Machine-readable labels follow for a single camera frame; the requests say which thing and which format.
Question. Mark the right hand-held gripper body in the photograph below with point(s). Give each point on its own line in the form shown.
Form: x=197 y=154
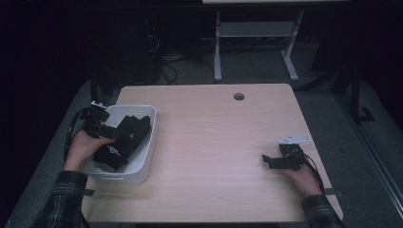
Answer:
x=290 y=160

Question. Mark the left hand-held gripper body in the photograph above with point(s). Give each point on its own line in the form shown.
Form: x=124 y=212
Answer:
x=95 y=125

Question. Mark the white plastic bin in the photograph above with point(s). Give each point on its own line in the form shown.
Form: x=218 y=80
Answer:
x=142 y=158

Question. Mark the dark tape strip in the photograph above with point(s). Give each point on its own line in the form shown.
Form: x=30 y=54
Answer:
x=89 y=192
x=333 y=192

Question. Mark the grey round table grommet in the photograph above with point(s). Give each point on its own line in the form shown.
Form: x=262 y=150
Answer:
x=239 y=96

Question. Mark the black metal post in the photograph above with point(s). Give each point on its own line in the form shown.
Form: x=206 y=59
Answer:
x=94 y=88
x=355 y=95

